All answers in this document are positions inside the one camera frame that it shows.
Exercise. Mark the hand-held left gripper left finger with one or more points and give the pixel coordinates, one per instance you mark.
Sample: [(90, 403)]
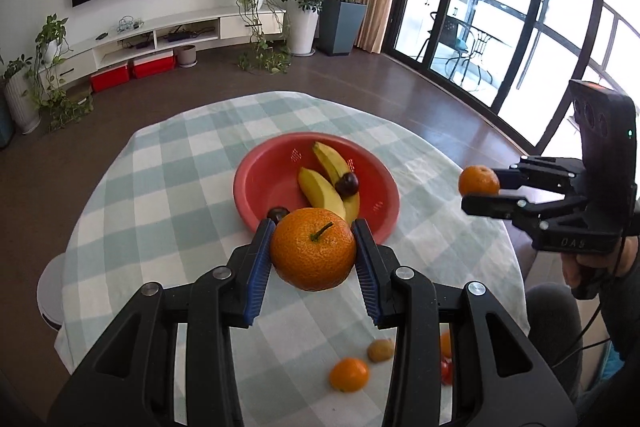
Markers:
[(257, 277)]

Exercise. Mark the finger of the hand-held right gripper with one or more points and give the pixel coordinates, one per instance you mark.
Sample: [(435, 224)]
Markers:
[(545, 174), (500, 205)]

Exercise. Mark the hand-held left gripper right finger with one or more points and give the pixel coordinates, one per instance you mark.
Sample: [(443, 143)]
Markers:
[(372, 282)]

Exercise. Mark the orange tangerine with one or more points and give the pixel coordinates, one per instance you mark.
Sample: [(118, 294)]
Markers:
[(479, 180), (349, 374), (312, 252), (446, 344)]

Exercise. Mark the dark purple round fruit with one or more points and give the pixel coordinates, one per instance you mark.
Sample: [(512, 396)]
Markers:
[(277, 213), (346, 183)]

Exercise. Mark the brown kiwi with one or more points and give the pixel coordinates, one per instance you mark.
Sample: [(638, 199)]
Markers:
[(381, 350)]

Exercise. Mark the red plastic bowl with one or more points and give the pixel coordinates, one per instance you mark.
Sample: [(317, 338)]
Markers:
[(265, 177)]

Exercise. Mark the smooth yellow banana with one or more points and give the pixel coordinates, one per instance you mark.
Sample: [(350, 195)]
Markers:
[(317, 192)]

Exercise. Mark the red tomato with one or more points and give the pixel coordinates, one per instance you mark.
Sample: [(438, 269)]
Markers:
[(446, 371)]

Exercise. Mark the spotted yellow banana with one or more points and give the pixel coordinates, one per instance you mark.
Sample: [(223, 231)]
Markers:
[(330, 162)]

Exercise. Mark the person's right forearm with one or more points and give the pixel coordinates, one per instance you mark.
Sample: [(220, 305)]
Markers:
[(625, 317)]

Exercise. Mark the person's right hand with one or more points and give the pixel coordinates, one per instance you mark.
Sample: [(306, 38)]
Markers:
[(572, 269)]

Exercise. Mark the green white checked tablecloth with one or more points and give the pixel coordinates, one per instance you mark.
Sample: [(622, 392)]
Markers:
[(175, 207)]

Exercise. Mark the person's leg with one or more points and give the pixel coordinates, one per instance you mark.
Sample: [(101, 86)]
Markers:
[(550, 322)]

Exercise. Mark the black framed sliding glass door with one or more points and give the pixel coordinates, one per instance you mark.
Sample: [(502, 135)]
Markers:
[(515, 32)]

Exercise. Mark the black balcony table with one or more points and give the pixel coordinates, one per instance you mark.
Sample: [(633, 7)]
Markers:
[(482, 39)]

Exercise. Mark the black balcony chair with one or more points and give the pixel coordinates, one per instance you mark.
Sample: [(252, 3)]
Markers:
[(450, 42)]

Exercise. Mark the blue fabric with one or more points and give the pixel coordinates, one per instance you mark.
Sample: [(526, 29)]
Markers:
[(612, 367)]

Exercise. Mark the empty grey flower pot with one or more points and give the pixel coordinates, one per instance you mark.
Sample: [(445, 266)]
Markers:
[(188, 57)]

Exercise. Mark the red storage box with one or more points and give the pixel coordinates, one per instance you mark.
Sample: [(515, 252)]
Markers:
[(110, 78), (154, 66)]

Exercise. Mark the black media device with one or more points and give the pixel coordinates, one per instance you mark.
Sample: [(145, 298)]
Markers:
[(180, 35)]

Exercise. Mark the small tree in white pot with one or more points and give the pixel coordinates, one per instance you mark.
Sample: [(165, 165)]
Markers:
[(302, 27)]

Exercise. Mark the low wooden stand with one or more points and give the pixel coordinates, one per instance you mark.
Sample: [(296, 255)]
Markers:
[(75, 93)]

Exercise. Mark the white television cabinet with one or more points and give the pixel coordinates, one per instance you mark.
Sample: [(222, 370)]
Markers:
[(200, 19)]

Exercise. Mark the plant in white ribbed pot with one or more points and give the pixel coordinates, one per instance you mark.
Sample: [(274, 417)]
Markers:
[(20, 107)]

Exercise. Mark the trailing pothos in white pot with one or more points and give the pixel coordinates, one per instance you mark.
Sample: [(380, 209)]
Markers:
[(50, 32)]

